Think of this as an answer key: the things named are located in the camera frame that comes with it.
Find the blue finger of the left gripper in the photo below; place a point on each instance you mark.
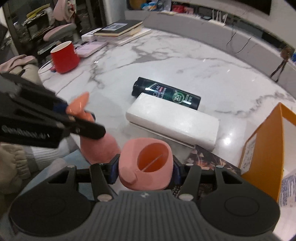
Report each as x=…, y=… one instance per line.
x=60, y=107
x=84, y=125

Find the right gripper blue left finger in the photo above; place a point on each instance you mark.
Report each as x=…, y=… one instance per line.
x=113, y=169

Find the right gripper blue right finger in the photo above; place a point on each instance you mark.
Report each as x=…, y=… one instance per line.
x=177, y=171

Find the pink pump bottle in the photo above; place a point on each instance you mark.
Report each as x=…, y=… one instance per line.
x=145, y=164
x=96, y=145

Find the dark photo card box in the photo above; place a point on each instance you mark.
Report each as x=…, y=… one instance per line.
x=208, y=162

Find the black Clear shampoo bottle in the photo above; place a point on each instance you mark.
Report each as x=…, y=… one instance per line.
x=163, y=91

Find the red mug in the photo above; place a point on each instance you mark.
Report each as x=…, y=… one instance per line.
x=64, y=57

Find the pink flat case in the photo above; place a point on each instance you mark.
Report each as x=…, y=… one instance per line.
x=86, y=49

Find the white rectangular box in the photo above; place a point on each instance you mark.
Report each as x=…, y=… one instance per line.
x=174, y=121

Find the small white box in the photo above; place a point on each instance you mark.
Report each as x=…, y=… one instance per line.
x=89, y=37

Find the orange cardboard box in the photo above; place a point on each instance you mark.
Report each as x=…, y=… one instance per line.
x=269, y=154

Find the black hardcover book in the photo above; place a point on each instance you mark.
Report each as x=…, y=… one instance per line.
x=118, y=28

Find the white wifi router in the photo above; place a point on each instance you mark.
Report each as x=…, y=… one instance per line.
x=218, y=18

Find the black television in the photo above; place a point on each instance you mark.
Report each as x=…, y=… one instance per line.
x=261, y=5

